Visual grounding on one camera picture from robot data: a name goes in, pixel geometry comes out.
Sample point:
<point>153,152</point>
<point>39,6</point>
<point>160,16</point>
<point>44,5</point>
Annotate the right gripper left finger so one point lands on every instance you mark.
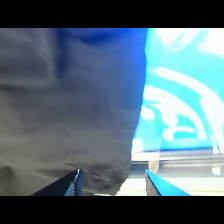
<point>68,186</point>

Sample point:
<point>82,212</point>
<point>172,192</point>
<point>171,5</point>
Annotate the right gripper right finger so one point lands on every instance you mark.
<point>160,188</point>

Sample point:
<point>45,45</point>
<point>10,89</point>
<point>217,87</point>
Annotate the grey garment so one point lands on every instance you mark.
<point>66,106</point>

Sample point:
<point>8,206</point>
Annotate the silver frame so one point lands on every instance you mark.
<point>176,163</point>

